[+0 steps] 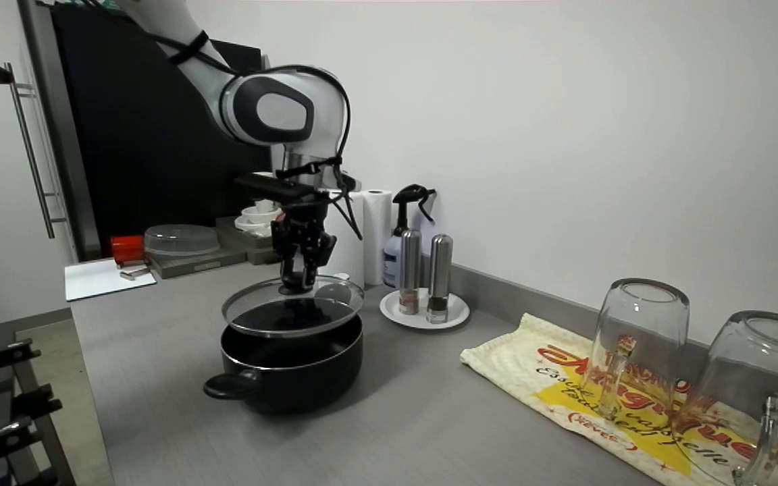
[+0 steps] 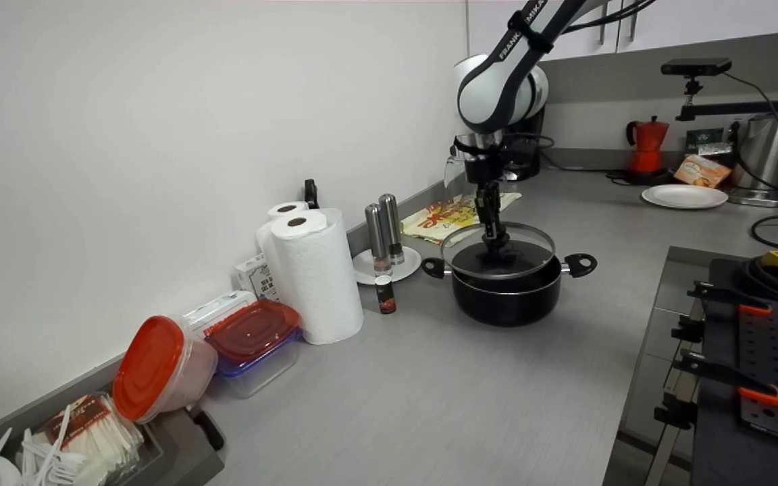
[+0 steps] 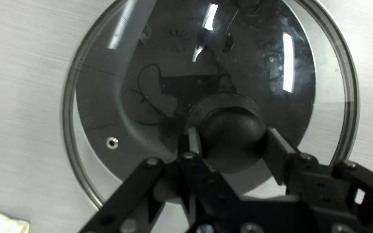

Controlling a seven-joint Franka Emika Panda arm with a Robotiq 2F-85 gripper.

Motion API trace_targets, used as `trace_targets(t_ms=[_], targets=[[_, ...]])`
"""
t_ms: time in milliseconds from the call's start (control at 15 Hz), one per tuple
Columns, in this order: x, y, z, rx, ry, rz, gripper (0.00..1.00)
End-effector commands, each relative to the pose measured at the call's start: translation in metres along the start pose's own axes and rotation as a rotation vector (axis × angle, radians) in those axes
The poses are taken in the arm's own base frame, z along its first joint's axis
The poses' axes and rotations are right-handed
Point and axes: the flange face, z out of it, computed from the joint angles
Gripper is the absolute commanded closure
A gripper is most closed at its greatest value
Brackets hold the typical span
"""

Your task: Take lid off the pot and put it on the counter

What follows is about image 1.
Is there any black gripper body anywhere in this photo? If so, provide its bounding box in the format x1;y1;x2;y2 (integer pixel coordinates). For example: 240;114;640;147
270;196;342;270

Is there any glass pot lid black knob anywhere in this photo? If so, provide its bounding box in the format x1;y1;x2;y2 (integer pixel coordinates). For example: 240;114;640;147
220;270;367;343

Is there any black cooking pot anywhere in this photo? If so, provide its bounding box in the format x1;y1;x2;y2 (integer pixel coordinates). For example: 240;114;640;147
204;300;367;419

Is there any bag of plastic cutlery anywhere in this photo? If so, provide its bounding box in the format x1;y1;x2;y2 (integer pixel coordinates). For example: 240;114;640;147
234;196;285;239

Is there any white paper towel roll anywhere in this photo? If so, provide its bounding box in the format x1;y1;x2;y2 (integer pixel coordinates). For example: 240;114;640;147
354;187;398;289

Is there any spray bottle black trigger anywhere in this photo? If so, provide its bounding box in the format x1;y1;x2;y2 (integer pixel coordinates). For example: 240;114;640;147
378;181;442;291

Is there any grey tray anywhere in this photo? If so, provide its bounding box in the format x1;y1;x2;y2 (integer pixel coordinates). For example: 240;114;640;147
147;214;285;282

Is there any steel pepper grinder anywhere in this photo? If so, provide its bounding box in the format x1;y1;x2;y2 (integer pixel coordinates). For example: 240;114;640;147
424;232;456;327
394;226;424;316

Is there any clear plastic bowl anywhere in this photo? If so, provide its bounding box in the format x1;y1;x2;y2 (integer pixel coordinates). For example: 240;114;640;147
140;222;225;264

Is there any white saucer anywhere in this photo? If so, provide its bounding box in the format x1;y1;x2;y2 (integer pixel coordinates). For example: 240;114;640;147
377;286;473;334

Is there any small red box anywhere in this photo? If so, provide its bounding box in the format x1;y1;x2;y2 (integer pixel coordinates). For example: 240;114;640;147
108;232;151;270

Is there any white flat board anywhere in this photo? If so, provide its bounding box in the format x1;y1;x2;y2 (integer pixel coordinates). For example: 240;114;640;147
62;255;161;305

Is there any printed yellow red dish towel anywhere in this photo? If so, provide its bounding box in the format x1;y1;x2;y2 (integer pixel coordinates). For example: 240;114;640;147
460;311;778;486

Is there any upturned drinking glass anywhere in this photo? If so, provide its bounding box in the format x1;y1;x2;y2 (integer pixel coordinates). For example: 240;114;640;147
582;274;695;426
689;307;778;473

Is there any small clear glass bottle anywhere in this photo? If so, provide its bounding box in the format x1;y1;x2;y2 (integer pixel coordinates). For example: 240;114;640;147
732;394;778;486

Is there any black wall panel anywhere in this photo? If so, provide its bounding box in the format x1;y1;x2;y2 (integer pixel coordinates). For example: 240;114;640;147
50;3;275;264

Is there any metal bar rail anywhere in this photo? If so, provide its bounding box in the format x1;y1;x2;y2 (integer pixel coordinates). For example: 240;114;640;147
8;58;74;242

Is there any black clamp orange handle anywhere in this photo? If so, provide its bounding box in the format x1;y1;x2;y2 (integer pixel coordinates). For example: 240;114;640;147
0;382;69;431
0;336;43;382

